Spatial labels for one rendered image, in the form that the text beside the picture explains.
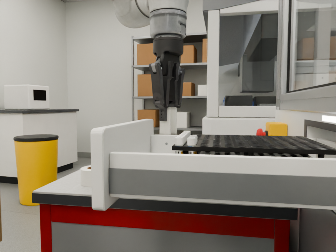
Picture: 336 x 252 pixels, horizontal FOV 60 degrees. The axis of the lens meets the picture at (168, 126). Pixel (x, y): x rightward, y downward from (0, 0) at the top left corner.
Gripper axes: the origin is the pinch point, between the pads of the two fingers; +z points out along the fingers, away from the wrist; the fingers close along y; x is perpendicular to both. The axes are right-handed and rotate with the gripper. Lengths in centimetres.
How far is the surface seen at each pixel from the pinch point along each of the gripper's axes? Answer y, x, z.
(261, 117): 66, -5, 1
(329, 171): -21.7, -37.0, 4.1
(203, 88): 323, 149, -31
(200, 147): -24.3, -21.2, 2.1
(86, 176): -13.3, 15.2, 13.2
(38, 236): 61, 153, 91
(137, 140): -19.9, -6.2, 2.5
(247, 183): -25.6, -28.4, 5.8
